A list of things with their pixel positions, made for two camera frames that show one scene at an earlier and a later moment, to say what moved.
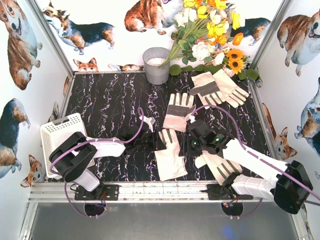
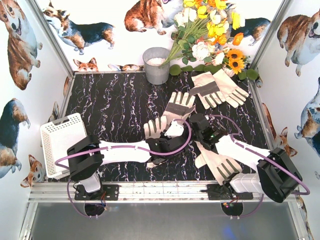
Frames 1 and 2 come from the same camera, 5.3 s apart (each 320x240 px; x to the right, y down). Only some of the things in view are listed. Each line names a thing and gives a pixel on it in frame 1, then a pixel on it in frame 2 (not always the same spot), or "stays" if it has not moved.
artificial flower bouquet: [204, 31] stays
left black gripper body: [149, 136] -> [180, 139]
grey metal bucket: [155, 73] stays
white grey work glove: [170, 164] -> [152, 130]
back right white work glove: [233, 96] stays
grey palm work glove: [206, 88] stays
